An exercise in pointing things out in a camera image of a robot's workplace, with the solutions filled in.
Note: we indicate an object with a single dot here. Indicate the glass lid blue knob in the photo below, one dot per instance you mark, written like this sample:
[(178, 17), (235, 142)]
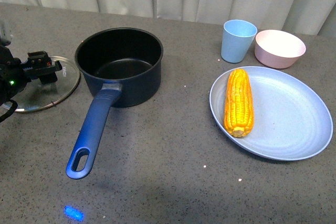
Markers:
[(37, 96)]

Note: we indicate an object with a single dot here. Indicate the light blue plate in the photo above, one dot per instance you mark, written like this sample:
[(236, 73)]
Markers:
[(291, 121)]

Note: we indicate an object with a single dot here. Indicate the pink bowl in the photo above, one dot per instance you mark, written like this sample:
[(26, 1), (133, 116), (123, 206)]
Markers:
[(278, 49)]

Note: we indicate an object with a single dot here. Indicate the yellow corn cob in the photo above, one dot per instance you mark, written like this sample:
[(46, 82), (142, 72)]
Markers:
[(239, 106)]

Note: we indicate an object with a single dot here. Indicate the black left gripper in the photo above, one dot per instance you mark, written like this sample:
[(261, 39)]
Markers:
[(14, 79)]

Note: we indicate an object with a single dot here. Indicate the light blue cup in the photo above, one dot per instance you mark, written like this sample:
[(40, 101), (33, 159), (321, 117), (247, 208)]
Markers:
[(237, 38)]

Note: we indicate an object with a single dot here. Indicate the dark blue saucepan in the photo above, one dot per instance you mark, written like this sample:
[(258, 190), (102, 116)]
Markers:
[(122, 68)]

